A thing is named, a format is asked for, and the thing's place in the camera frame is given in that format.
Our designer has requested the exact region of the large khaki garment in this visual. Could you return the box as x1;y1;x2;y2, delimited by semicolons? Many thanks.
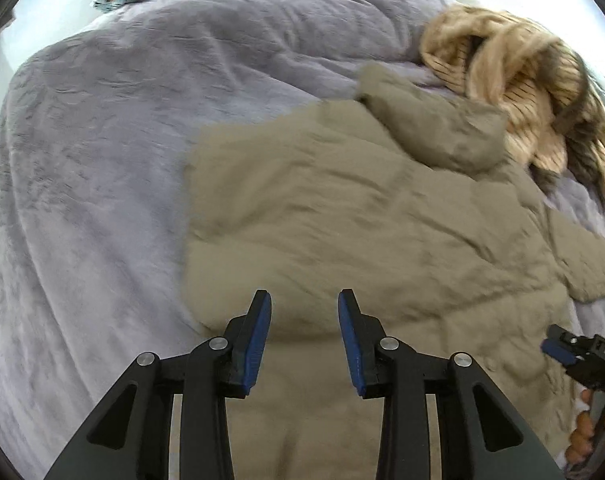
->
182;62;605;480

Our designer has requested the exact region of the beige striped knit sweater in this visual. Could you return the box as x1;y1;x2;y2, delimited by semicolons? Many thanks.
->
419;4;605;206

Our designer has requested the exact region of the lavender fleece blanket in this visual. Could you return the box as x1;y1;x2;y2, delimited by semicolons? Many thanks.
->
0;0;605;480

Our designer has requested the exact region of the person's right hand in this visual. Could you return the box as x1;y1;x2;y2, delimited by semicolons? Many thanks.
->
566;387;601;467

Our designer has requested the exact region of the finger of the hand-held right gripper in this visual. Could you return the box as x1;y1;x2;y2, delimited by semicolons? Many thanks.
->
541;339;575;367
546;324;580;345

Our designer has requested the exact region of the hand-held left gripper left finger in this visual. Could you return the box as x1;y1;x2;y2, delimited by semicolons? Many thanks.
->
45;289;273;480

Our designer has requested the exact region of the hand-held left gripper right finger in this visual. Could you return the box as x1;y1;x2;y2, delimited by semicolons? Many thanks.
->
337;288;565;480

